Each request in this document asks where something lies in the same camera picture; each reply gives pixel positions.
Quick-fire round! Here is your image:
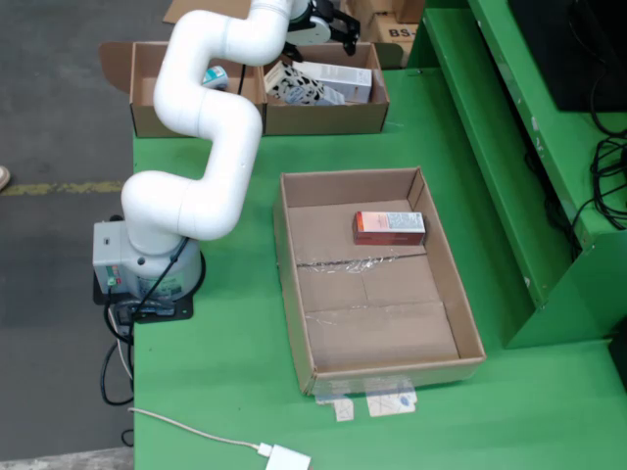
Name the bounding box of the thin white base cable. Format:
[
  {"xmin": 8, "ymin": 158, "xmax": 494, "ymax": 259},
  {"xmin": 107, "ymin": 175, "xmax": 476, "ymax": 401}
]
[{"xmin": 113, "ymin": 312, "xmax": 135, "ymax": 384}]

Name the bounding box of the cow print hand cream box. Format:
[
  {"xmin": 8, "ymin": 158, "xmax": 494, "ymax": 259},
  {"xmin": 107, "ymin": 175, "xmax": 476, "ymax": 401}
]
[{"xmin": 263, "ymin": 61, "xmax": 347, "ymax": 107}]

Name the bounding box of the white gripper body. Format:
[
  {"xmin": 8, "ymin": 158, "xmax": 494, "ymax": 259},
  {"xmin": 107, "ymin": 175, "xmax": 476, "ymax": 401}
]
[{"xmin": 286, "ymin": 13, "xmax": 337, "ymax": 48}]

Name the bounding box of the flat cardboard sheet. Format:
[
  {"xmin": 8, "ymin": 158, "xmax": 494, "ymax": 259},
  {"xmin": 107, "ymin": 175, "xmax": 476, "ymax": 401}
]
[{"xmin": 163, "ymin": 0, "xmax": 254, "ymax": 24}]

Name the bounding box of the reddish brown cosmetic box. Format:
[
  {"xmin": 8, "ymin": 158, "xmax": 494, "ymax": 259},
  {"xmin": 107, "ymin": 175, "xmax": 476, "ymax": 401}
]
[{"xmin": 352, "ymin": 210, "xmax": 427, "ymax": 246}]

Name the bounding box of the black mounting plate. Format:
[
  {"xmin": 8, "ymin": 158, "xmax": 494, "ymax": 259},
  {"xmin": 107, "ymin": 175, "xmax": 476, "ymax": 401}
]
[{"xmin": 92, "ymin": 271, "xmax": 195, "ymax": 325}]

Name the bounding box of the black base power cable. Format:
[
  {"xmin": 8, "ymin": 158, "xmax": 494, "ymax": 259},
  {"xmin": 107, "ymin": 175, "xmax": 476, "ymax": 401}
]
[{"xmin": 100, "ymin": 234, "xmax": 192, "ymax": 406}]

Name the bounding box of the white adapter block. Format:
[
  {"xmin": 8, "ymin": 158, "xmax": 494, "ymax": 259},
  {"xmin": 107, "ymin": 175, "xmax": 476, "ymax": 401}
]
[{"xmin": 257, "ymin": 442, "xmax": 313, "ymax": 470}]

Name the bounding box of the open brown cardboard box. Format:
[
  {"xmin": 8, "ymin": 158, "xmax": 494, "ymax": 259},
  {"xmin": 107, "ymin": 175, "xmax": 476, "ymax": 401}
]
[
  {"xmin": 257, "ymin": 41, "xmax": 406, "ymax": 137},
  {"xmin": 99, "ymin": 40, "xmax": 268, "ymax": 139}
]

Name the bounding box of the large shallow cardboard tray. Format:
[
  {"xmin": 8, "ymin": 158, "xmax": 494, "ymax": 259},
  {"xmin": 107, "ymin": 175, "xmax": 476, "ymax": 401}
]
[{"xmin": 272, "ymin": 165, "xmax": 487, "ymax": 397}]

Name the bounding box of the black cable tangle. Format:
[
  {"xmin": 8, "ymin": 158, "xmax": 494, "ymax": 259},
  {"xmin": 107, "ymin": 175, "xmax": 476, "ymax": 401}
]
[{"xmin": 567, "ymin": 72, "xmax": 627, "ymax": 256}]

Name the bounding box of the plain stacked cardboard carton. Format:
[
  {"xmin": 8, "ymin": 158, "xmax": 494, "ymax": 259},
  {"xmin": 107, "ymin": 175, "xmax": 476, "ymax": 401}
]
[{"xmin": 342, "ymin": 0, "xmax": 427, "ymax": 25}]

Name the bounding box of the black monitor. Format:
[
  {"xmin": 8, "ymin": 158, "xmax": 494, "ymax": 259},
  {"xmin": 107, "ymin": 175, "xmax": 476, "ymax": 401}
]
[{"xmin": 506, "ymin": 0, "xmax": 627, "ymax": 113}]

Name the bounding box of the long white carton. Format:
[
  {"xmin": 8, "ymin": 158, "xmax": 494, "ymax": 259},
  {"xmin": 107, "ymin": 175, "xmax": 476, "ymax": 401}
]
[{"xmin": 306, "ymin": 61, "xmax": 373, "ymax": 105}]

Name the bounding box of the green metal shelf unit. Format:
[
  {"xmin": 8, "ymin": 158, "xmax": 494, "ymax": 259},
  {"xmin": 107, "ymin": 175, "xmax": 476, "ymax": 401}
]
[{"xmin": 406, "ymin": 0, "xmax": 627, "ymax": 352}]

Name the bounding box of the cardboard carton BS print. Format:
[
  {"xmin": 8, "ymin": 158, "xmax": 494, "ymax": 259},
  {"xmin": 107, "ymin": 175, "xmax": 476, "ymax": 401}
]
[{"xmin": 362, "ymin": 12, "xmax": 418, "ymax": 45}]

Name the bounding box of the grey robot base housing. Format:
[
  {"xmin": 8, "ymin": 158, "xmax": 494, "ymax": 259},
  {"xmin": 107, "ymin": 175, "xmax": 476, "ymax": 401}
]
[{"xmin": 92, "ymin": 220, "xmax": 133, "ymax": 295}]

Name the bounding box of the white label blue logo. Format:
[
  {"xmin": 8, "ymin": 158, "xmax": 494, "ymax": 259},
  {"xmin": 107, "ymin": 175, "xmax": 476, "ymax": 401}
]
[{"xmin": 365, "ymin": 386, "xmax": 420, "ymax": 418}]

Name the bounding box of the white teal tube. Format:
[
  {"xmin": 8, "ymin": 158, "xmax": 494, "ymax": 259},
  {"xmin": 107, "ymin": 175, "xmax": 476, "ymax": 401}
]
[{"xmin": 203, "ymin": 66, "xmax": 229, "ymax": 92}]

